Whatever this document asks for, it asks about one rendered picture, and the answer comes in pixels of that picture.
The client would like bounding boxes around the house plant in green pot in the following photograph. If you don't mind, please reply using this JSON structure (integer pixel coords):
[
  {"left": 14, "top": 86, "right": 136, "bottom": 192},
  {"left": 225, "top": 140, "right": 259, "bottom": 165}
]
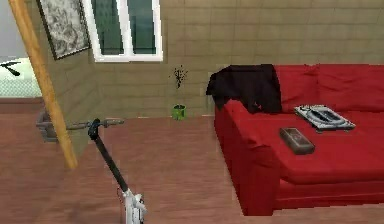
[{"left": 169, "top": 65, "right": 189, "bottom": 121}]

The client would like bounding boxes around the black cloth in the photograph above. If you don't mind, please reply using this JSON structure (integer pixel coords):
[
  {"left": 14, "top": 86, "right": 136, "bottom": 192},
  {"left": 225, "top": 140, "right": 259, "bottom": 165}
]
[{"left": 205, "top": 64, "right": 283, "bottom": 115}]

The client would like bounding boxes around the white framed window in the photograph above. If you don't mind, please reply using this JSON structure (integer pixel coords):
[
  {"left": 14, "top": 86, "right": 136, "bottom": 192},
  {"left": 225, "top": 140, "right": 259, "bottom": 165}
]
[{"left": 80, "top": 0, "right": 164, "bottom": 63}]

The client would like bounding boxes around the dark grey remote control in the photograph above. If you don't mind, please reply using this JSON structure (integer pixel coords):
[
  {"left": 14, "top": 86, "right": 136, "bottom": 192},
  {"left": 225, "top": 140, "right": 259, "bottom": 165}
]
[{"left": 278, "top": 126, "right": 316, "bottom": 156}]

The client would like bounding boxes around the red sofa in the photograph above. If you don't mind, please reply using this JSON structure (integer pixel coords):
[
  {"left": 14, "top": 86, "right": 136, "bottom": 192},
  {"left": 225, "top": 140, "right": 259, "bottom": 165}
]
[{"left": 213, "top": 63, "right": 384, "bottom": 217}]

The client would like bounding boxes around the tan wooden door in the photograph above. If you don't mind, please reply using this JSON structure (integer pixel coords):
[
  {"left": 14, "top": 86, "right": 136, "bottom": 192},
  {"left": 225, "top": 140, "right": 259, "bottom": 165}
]
[{"left": 7, "top": 0, "right": 79, "bottom": 170}]

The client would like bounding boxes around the framed grey picture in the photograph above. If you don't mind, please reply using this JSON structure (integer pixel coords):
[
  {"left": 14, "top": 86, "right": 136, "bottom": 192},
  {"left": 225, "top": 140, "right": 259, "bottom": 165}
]
[{"left": 35, "top": 0, "right": 92, "bottom": 61}]

